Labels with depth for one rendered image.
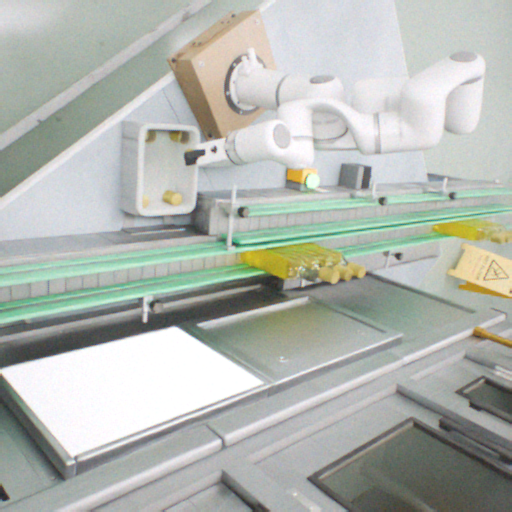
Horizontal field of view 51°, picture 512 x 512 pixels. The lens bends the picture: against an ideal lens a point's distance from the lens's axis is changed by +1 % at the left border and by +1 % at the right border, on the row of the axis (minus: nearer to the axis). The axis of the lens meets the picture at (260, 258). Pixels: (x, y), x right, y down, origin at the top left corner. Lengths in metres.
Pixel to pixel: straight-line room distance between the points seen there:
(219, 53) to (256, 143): 0.38
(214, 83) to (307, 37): 0.47
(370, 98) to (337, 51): 0.66
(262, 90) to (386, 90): 0.31
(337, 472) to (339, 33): 1.37
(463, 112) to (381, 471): 0.72
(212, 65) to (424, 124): 0.56
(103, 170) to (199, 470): 0.77
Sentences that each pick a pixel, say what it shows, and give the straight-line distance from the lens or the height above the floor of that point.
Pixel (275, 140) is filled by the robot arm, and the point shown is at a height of 1.20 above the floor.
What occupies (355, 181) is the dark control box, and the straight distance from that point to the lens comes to 1.94.
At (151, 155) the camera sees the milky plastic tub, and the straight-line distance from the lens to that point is 1.43.
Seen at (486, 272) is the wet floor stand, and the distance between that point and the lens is 4.69.
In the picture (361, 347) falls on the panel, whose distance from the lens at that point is 1.32.
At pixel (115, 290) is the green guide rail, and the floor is 0.92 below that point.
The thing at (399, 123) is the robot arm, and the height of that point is 1.35.
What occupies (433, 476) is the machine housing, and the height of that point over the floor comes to 1.64.
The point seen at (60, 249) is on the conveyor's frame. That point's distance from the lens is 1.26.
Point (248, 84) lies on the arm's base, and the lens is 1.42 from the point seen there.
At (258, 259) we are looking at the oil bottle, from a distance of 1.47.
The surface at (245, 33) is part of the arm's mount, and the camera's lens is 1.48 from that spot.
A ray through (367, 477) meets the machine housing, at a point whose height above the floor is 1.57.
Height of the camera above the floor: 1.97
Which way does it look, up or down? 43 degrees down
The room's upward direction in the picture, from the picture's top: 112 degrees clockwise
